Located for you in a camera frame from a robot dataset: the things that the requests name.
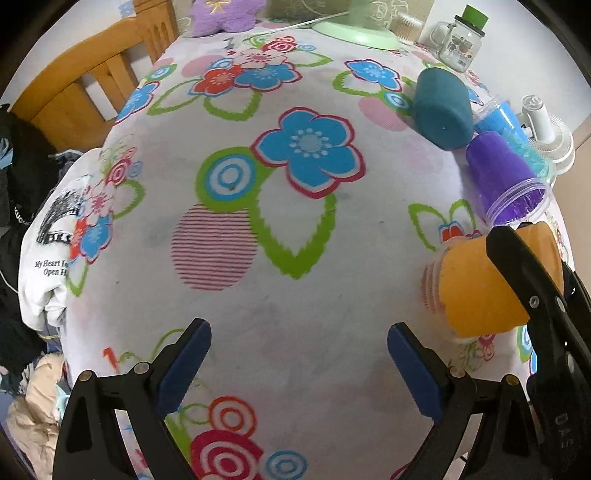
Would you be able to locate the purple plush toy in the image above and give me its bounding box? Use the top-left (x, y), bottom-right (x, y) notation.
top-left (189, 0), bottom-right (267, 38)

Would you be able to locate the white printed shirt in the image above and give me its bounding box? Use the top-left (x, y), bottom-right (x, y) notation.
top-left (18, 148), bottom-right (116, 330)

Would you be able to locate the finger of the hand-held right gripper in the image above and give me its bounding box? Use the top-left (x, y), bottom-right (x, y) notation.
top-left (486, 224), bottom-right (574, 366)
top-left (560, 262), bottom-right (591, 334)

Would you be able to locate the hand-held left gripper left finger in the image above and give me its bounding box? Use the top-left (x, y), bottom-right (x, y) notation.
top-left (52, 318), bottom-right (213, 480)

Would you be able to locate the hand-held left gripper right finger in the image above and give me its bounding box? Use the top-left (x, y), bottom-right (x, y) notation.
top-left (387, 322), bottom-right (546, 480)

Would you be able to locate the orange plastic cup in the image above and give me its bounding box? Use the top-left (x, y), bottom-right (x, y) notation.
top-left (422, 222), bottom-right (566, 343)

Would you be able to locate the dark clothing pile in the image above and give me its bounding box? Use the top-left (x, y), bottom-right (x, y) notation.
top-left (0, 104), bottom-right (70, 376)

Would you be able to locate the white cable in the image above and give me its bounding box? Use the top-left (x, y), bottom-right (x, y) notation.
top-left (259, 11), bottom-right (352, 31)

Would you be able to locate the cotton swab container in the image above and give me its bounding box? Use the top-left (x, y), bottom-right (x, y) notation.
top-left (392, 13), bottom-right (422, 45)

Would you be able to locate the beige cloth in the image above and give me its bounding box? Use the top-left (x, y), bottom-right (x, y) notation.
top-left (7, 353), bottom-right (71, 480)

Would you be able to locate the purple plastic cup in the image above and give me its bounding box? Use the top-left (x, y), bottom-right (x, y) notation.
top-left (464, 130), bottom-right (553, 227)

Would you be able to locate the small white fan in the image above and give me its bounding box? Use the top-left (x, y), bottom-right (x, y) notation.
top-left (519, 95), bottom-right (576, 174)

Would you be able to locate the glass mug with green lid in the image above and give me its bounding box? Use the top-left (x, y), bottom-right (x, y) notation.
top-left (430, 4), bottom-right (490, 71)

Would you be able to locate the green lamp base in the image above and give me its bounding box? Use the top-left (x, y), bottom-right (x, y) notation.
top-left (311, 0), bottom-right (402, 51)

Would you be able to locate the floral tablecloth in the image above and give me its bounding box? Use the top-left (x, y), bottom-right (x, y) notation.
top-left (60, 18), bottom-right (578, 480)

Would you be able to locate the blue plastic cup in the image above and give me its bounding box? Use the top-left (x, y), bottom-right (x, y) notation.
top-left (473, 95), bottom-right (557, 178)

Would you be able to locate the teal cup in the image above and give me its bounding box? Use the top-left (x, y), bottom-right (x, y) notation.
top-left (412, 68), bottom-right (476, 151)

